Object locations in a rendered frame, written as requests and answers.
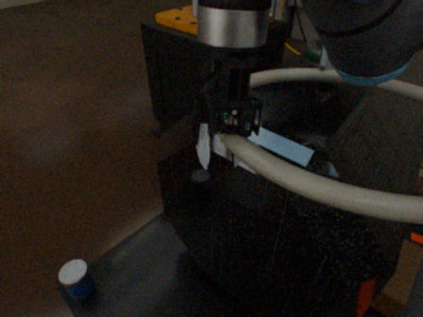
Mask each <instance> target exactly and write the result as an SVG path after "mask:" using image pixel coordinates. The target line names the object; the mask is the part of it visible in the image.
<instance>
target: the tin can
mask: <svg viewBox="0 0 423 317"><path fill-rule="evenodd" d="M59 280H60V282H61V283H62V285H63V286H64V288H65V289H66V290H67V292H68V293H69V294H70V295H71V296H72V297H73V298H74V299H75V300H80V299H83V298H85V297H87V296H88V295H90V293H92V292H93V289H94V279H93V276H92V275H91V273H90V271H89V269H88V266H87V264H86V263H85V261H83V260H81V259H74V260H72V261H69V262H68V263H66V264H64V266H62V268H61V269H60V272H59Z"/></svg>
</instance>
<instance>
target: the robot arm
mask: <svg viewBox="0 0 423 317"><path fill-rule="evenodd" d="M300 1H301V5H302V6H303V7H304V9H305V11H306V14H307V16H308V17H309V20H310V21H311V23H312V24H313V27H314V28H315V31H316V32H317V35H318V37H319V38H320V41H321V42H322V45H323V46H324V48H325V50H326V52H327V59H328V61H329V62H330V64H331V66H332V67H333V68H334V69H335V70H336V72H337V73H338V75H339V76H340V77H342V78H343V79H344V80H345V81H347V82H349V83H351V84H356V85H361V86H372V85H376V84H381V83H383V82H387V81H389V80H392V79H393V78H394V77H396V76H398V75H400V74H401V73H402V71H404V70H405V69H406V68H407V66H408V65H409V63H410V62H412V59H413V58H414V55H415V51H418V50H420V49H422V48H423V0H300ZM270 8H272V0H197V40H198V41H199V42H201V43H202V44H204V55H205V56H207V57H208V59H207V61H206V62H205V63H204V65H203V66H202V81H207V82H209V83H204V88H202V90H201V91H199V93H200V96H201V97H200V100H195V107H194V108H193V112H192V115H191V128H192V131H193V136H194V138H195V147H196V150H197V154H198V156H199V159H200V163H201V164H202V166H203V167H204V168H205V170H208V168H209V161H210V151H211V150H212V148H211V141H212V139H213V137H214V136H215V135H216V134H237V133H238V134H239V136H244V137H246V138H247V139H248V137H250V136H251V134H252V131H254V132H255V134H256V136H259V134H260V124H261V119H262V107H263V101H262V99H261V98H260V97H259V96H258V95H257V94H256V93H255V92H254V91H252V88H250V86H249V85H250V73H251V69H255V68H256V63H257V54H258V49H259V47H262V45H264V44H265V43H266V36H267V32H268V22H269V21H271V20H272V18H273V16H272V14H271V13H270ZM257 109H258V110H259V112H260V113H259V118H258V122H257V124H255V119H256V113H257Z"/></svg>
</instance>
